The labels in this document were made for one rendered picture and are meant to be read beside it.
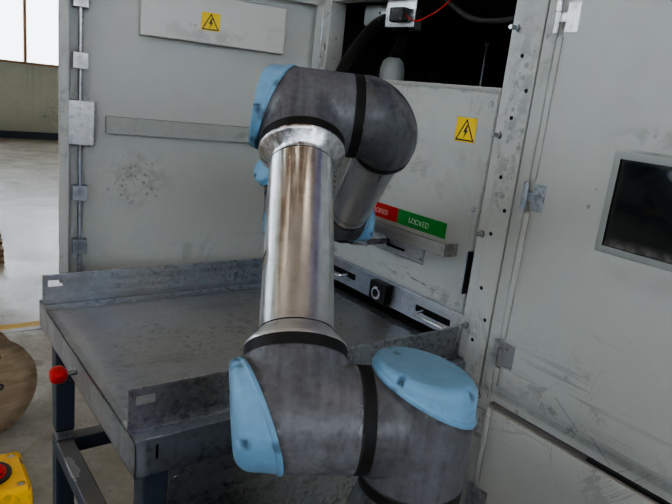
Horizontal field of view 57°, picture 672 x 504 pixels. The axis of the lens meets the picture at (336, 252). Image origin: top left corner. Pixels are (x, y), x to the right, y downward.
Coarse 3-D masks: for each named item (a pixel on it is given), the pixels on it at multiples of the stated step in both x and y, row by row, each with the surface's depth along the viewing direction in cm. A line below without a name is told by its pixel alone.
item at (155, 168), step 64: (64, 0) 133; (128, 0) 141; (192, 0) 144; (256, 0) 153; (320, 0) 157; (64, 64) 136; (128, 64) 144; (192, 64) 150; (256, 64) 157; (64, 128) 139; (128, 128) 146; (192, 128) 153; (64, 192) 143; (128, 192) 152; (192, 192) 159; (256, 192) 166; (64, 256) 147; (128, 256) 156; (192, 256) 163; (256, 256) 171
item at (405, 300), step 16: (336, 256) 167; (336, 272) 166; (352, 272) 160; (368, 272) 155; (368, 288) 155; (400, 288) 146; (400, 304) 146; (416, 304) 142; (432, 304) 138; (416, 320) 142; (432, 320) 138; (448, 320) 134
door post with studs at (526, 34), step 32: (544, 0) 107; (512, 32) 113; (512, 64) 113; (512, 96) 113; (512, 128) 114; (512, 160) 114; (512, 192) 115; (480, 224) 122; (480, 256) 122; (480, 288) 122; (480, 320) 123; (480, 352) 123
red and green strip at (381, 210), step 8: (376, 208) 153; (384, 208) 150; (392, 208) 148; (384, 216) 151; (392, 216) 148; (400, 216) 146; (408, 216) 144; (416, 216) 142; (408, 224) 144; (416, 224) 142; (424, 224) 140; (432, 224) 138; (440, 224) 136; (432, 232) 138; (440, 232) 136
